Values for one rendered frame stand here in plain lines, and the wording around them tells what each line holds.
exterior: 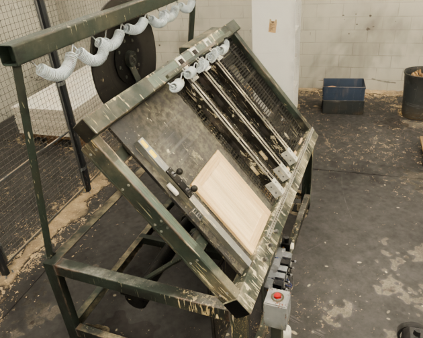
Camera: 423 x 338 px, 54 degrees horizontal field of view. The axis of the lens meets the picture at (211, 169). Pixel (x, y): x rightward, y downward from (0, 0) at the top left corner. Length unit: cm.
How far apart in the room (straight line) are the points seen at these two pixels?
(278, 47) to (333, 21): 154
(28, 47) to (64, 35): 26
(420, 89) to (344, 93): 99
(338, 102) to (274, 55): 122
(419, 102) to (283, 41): 208
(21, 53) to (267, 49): 432
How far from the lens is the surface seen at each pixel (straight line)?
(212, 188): 253
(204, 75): 304
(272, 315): 230
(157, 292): 256
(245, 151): 290
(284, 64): 608
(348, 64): 747
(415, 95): 651
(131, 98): 233
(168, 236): 219
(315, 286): 365
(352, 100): 657
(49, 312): 380
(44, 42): 232
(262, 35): 603
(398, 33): 738
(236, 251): 243
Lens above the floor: 261
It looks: 30 degrees down
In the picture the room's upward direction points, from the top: 5 degrees counter-clockwise
